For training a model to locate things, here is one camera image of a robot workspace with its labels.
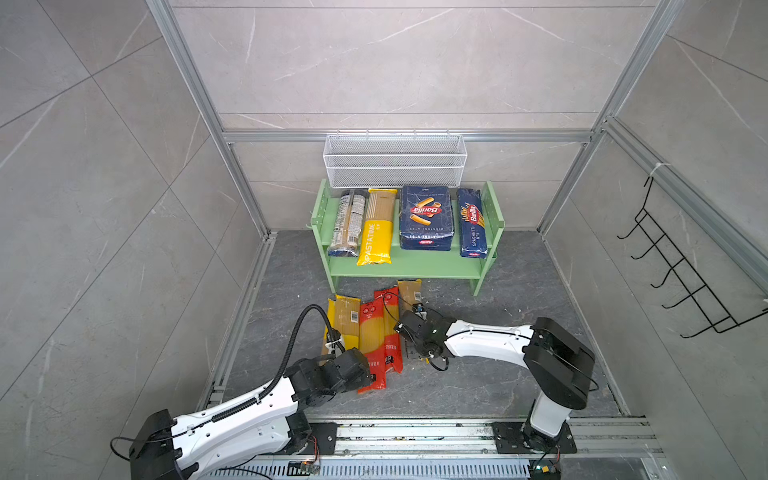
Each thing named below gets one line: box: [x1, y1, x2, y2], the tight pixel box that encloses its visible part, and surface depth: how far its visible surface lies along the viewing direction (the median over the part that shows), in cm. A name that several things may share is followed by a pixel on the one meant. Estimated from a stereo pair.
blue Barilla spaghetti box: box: [457, 188, 488, 259], surface depth 81 cm
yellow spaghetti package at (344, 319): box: [322, 295, 361, 356], surface depth 93 cm
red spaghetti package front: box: [357, 297, 386, 394], surface depth 90 cm
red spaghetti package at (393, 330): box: [374, 287, 403, 374], surface depth 88 cm
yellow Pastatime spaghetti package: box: [356, 188, 398, 266], surface depth 82 cm
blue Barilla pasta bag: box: [399, 185, 455, 251], surface depth 80 cm
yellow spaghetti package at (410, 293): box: [397, 278, 423, 312], surface depth 99 cm
